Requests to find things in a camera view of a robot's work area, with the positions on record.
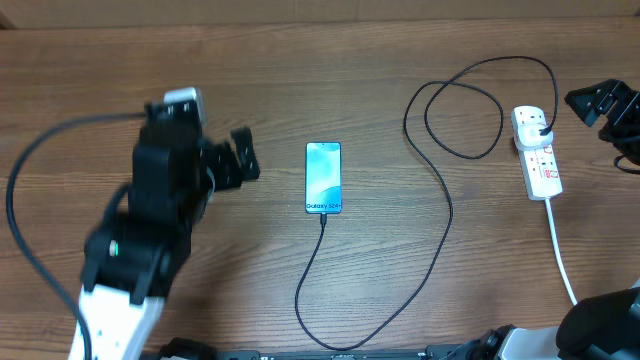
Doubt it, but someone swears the smartphone with light blue screen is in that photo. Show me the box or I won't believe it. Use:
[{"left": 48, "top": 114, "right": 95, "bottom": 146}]
[{"left": 305, "top": 142, "right": 343, "bottom": 214}]

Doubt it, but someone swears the black charging cable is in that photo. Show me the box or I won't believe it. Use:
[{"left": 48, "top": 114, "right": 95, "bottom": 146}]
[{"left": 293, "top": 55, "right": 559, "bottom": 352}]

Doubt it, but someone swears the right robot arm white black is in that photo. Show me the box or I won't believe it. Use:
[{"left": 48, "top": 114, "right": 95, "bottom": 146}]
[{"left": 445, "top": 79, "right": 639, "bottom": 359}]

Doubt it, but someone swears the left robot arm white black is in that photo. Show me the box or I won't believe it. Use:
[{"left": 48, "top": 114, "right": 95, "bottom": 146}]
[{"left": 69, "top": 100, "right": 260, "bottom": 359}]

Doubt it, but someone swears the white USB charger plug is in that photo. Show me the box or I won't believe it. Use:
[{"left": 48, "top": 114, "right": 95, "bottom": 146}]
[{"left": 514, "top": 122, "right": 554, "bottom": 151}]

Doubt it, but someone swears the white power strip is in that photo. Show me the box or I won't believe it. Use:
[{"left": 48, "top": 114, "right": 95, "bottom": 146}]
[{"left": 511, "top": 106, "right": 563, "bottom": 201}]

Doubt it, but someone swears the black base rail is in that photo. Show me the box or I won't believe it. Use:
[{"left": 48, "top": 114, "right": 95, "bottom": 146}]
[{"left": 139, "top": 338, "right": 478, "bottom": 360}]

